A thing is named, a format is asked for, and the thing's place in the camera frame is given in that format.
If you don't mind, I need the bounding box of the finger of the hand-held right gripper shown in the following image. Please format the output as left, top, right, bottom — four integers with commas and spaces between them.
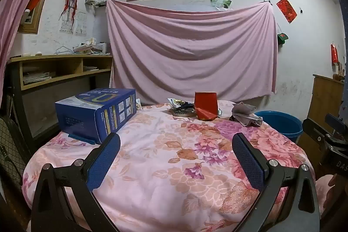
302, 118, 348, 176
325, 113, 348, 137

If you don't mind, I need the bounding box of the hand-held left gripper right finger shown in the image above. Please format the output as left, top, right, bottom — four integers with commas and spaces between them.
232, 132, 321, 232

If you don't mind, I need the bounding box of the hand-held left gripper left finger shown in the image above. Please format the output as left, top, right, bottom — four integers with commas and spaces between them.
31, 133, 121, 232

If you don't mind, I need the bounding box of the blue plastic bucket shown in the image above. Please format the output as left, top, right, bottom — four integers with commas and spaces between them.
254, 110, 303, 144

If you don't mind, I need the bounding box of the grey cloth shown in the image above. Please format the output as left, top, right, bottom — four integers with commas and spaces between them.
229, 102, 264, 128

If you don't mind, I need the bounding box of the white yellow snack packet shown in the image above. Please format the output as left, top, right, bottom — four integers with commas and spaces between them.
167, 97, 191, 108

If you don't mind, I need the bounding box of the person's right hand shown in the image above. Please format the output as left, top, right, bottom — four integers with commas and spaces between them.
325, 174, 348, 211

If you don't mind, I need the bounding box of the wooden cabinet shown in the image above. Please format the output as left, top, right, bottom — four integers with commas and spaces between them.
307, 74, 346, 140

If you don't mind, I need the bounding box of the blue cardboard box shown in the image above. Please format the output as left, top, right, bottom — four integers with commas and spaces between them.
55, 88, 137, 145

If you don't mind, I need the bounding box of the pink floral blanket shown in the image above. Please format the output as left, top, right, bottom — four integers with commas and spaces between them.
22, 100, 331, 232

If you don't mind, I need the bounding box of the red hanging bag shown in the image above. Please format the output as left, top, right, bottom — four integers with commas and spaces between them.
331, 43, 339, 64

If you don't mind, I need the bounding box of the wooden desk with shelves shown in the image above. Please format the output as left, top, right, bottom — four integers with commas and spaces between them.
7, 54, 113, 140

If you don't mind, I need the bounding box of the patterned chair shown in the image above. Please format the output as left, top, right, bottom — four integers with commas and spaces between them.
0, 91, 30, 194

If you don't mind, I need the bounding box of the blue dotted curtain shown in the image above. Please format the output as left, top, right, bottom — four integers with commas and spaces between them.
328, 0, 348, 39

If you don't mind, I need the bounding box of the stack of papers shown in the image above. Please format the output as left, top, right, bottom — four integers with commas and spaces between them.
22, 72, 56, 85

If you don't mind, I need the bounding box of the stack of books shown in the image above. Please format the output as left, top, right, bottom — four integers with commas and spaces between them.
73, 38, 111, 55

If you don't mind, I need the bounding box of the red paper poster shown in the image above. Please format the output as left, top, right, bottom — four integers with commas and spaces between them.
276, 0, 297, 24

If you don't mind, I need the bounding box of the pink hanging sheet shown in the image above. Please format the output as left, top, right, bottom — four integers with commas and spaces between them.
106, 0, 278, 107

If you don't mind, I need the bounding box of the white calendar sheet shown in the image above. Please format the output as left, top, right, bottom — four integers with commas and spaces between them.
60, 13, 74, 34
75, 12, 87, 36

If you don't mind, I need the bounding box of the wooden framed picture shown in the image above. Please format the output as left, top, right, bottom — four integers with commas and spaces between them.
17, 0, 59, 35

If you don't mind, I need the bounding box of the pink curtain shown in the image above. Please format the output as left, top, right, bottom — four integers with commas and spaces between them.
0, 0, 66, 97

